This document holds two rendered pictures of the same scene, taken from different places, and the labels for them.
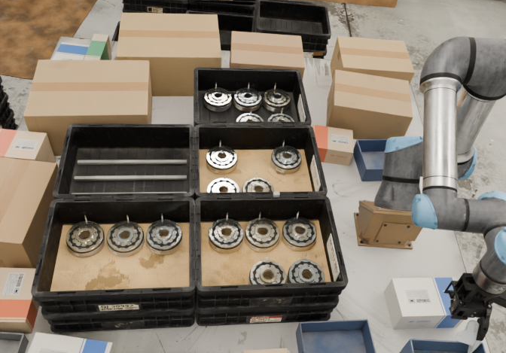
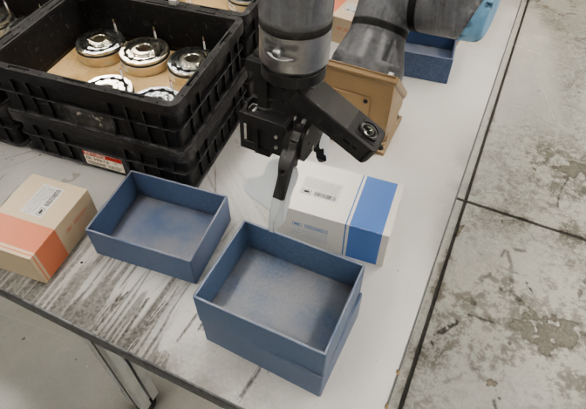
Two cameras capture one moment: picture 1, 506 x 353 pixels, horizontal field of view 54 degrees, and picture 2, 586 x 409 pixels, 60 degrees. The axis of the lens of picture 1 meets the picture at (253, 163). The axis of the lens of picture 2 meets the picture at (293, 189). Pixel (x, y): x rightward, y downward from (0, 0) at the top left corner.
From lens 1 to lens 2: 103 cm
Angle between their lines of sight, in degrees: 20
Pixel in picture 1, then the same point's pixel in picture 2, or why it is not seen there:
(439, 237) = (439, 153)
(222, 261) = (77, 71)
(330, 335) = (180, 211)
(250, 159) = not seen: outside the picture
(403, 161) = not seen: outside the picture
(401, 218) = (352, 81)
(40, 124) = not seen: outside the picture
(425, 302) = (326, 199)
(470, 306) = (260, 116)
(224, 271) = not seen: hidden behind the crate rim
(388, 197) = (344, 48)
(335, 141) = (349, 10)
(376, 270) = not seen: hidden behind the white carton
